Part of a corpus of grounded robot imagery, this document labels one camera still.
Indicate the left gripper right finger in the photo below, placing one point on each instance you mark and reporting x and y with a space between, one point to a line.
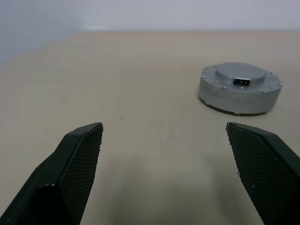
267 168

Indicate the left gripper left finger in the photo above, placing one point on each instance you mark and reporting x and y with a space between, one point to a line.
58 173

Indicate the round silver motor lid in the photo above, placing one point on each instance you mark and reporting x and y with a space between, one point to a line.
234 72

